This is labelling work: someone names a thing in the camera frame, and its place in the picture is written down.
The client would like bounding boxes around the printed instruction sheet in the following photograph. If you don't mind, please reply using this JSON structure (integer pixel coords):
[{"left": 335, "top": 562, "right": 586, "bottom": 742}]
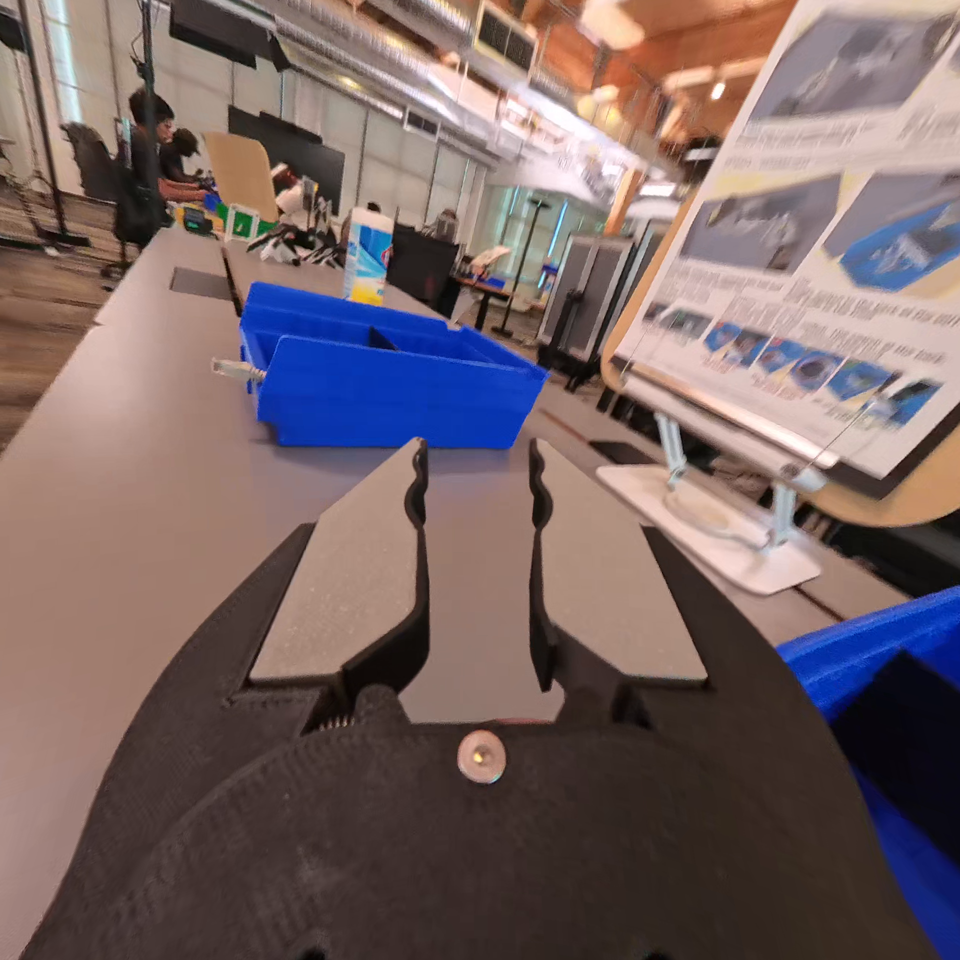
[{"left": 611, "top": 0, "right": 960, "bottom": 481}]

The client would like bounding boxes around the white wipes canister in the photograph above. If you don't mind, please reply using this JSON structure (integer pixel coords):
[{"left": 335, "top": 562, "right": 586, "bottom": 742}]
[{"left": 342, "top": 207, "right": 395, "bottom": 306}]

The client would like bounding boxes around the black light stand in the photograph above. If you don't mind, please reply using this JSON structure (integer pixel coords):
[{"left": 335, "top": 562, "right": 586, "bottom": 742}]
[{"left": 13, "top": 0, "right": 93, "bottom": 249}]

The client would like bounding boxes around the silver ventilation duct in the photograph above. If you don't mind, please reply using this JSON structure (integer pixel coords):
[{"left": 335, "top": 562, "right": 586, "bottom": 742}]
[{"left": 277, "top": 0, "right": 654, "bottom": 175}]

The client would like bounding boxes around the black overhead panel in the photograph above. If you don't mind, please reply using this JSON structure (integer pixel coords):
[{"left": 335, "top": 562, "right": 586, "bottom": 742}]
[{"left": 168, "top": 0, "right": 291, "bottom": 73}]

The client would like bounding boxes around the black office chair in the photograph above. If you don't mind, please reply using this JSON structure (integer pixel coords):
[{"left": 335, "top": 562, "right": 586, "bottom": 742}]
[{"left": 61, "top": 121, "right": 140, "bottom": 279}]

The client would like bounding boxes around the black box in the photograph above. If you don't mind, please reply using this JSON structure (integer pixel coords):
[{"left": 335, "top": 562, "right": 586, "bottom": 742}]
[{"left": 388, "top": 222, "right": 461, "bottom": 318}]

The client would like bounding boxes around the black pole stand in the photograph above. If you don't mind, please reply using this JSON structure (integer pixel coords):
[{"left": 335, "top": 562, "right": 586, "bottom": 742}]
[{"left": 491, "top": 198, "right": 550, "bottom": 337}]

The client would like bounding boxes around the blue divided plastic bin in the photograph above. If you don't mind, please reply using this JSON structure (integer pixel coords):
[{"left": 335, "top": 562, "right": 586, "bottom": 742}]
[{"left": 238, "top": 282, "right": 549, "bottom": 450}]

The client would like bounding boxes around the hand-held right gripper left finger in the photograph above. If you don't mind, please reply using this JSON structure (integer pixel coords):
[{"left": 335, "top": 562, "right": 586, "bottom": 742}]
[{"left": 248, "top": 436, "right": 432, "bottom": 699}]

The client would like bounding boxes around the grey rolling cabinet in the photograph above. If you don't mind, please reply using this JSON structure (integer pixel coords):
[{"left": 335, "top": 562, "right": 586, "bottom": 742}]
[{"left": 536, "top": 232, "right": 640, "bottom": 393}]

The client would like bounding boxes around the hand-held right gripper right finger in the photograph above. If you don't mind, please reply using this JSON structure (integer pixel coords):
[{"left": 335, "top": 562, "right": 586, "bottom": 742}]
[{"left": 527, "top": 438, "right": 711, "bottom": 693}]

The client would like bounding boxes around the black and white device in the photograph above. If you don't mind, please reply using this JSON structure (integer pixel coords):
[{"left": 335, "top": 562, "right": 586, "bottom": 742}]
[{"left": 258, "top": 225, "right": 348, "bottom": 268}]

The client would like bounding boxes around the black monitor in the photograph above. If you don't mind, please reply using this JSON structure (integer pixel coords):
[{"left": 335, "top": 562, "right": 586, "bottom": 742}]
[{"left": 227, "top": 105, "right": 346, "bottom": 219}]

